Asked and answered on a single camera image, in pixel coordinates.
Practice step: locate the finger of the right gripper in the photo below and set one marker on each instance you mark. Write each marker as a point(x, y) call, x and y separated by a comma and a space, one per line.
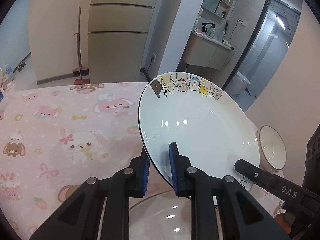
point(265, 178)

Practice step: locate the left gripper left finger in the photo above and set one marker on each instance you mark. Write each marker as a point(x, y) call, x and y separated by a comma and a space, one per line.
point(99, 209)

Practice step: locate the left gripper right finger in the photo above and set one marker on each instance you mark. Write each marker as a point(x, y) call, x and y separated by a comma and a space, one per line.
point(220, 207)

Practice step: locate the white bowl dark rim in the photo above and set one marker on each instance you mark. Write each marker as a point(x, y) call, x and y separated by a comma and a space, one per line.
point(273, 155)

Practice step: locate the white plate life lettering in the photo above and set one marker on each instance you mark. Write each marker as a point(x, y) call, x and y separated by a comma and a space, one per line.
point(160, 214)

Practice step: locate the white plate cartoon rim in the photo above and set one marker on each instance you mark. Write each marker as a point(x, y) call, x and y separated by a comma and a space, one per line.
point(206, 124)

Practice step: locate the pink cartoon tablecloth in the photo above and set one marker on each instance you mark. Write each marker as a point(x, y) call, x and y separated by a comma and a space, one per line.
point(54, 139)

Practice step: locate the white toilet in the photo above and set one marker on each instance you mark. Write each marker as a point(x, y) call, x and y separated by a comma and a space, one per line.
point(237, 84)

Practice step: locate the red dustpan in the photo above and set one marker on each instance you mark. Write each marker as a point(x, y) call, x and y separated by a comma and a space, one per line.
point(82, 76)

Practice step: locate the stack of books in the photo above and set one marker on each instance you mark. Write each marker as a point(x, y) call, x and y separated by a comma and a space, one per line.
point(7, 80)

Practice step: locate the white hair dryer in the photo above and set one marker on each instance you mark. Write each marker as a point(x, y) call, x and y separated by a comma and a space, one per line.
point(226, 43)

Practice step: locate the bathroom vanity cabinet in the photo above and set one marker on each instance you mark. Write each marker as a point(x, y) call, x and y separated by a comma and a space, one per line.
point(204, 52)

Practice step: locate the black faucet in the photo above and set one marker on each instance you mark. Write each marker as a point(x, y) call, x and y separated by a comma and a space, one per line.
point(207, 26)

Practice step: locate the beige three-door refrigerator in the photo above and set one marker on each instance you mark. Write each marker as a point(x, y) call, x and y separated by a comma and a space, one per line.
point(117, 34)

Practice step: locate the bathroom mirror cabinet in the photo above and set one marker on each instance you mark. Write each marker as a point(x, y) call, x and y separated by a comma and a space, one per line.
point(217, 0)

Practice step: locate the broom with wooden handle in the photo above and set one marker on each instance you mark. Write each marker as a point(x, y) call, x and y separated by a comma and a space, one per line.
point(77, 34)

